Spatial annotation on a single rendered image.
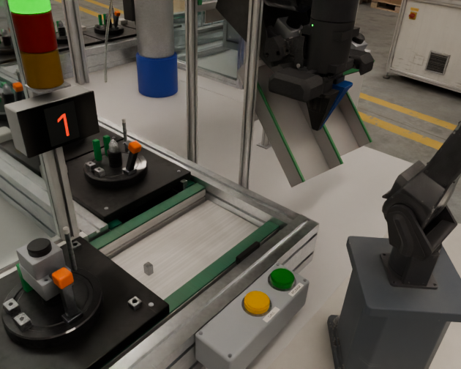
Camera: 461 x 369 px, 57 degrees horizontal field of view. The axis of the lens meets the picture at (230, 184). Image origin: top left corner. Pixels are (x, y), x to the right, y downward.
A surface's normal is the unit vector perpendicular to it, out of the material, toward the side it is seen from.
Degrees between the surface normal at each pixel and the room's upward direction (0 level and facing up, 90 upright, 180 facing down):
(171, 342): 0
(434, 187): 62
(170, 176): 0
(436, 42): 90
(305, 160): 45
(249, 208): 90
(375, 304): 0
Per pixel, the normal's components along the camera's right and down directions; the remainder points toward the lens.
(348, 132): 0.47, -0.29
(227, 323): 0.04, -0.84
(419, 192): -0.49, -0.03
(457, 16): -0.74, 0.34
